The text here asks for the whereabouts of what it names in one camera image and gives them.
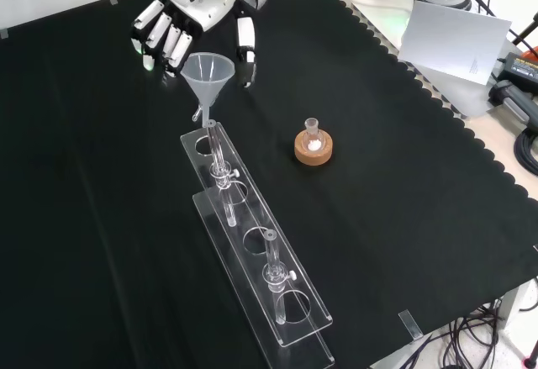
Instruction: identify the translucent plastic funnel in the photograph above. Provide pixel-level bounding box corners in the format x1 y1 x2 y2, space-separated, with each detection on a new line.
180 52 235 129

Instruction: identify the clear acrylic funnel stand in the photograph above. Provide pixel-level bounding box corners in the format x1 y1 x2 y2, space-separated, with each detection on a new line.
179 119 336 366

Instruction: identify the round-bottom glass flask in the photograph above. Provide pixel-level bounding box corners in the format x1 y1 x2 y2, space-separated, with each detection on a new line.
303 117 325 152

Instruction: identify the black cloth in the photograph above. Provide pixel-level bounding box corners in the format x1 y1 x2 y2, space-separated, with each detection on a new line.
0 0 538 369

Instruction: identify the white paper card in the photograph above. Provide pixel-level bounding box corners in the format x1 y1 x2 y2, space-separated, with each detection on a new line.
397 0 513 87

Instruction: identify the black grey plug block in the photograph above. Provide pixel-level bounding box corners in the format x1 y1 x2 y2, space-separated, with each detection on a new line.
488 80 538 127

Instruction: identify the black power adapter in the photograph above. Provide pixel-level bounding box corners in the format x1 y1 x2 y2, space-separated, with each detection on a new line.
502 51 538 83

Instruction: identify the clear tape strip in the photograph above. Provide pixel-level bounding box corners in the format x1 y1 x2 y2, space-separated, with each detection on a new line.
398 309 423 340

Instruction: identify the pale grey base plate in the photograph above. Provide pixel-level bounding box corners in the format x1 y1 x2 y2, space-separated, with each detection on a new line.
351 0 499 119

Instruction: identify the cork ring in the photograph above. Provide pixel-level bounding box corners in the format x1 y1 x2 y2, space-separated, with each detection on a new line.
293 131 336 166

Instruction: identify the coiled black cable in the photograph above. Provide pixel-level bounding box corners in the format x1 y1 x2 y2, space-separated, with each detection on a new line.
514 126 538 177

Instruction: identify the black floor cable bundle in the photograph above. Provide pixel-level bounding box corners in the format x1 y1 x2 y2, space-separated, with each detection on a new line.
414 299 538 369

